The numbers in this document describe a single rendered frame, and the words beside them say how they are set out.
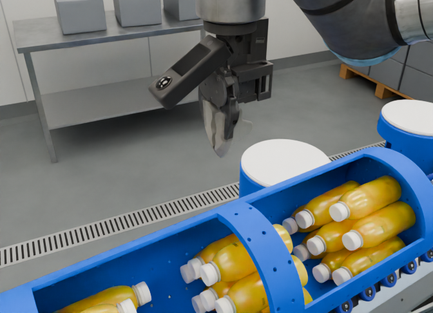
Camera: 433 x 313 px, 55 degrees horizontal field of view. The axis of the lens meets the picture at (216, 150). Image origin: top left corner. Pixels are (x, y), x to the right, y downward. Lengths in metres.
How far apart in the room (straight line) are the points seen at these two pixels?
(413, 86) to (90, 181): 2.87
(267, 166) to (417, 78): 2.96
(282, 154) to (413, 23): 0.91
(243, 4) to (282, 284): 0.47
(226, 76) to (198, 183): 2.38
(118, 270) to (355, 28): 0.65
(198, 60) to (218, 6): 0.07
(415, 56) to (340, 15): 3.62
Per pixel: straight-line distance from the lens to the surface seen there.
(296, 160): 1.31
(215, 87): 0.58
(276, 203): 1.04
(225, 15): 0.53
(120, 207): 2.79
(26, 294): 0.73
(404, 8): 0.48
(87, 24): 3.12
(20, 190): 3.15
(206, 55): 0.55
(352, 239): 0.96
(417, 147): 1.62
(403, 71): 4.21
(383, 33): 0.49
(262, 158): 1.30
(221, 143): 0.61
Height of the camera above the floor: 1.75
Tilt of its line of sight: 32 degrees down
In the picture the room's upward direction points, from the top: straight up
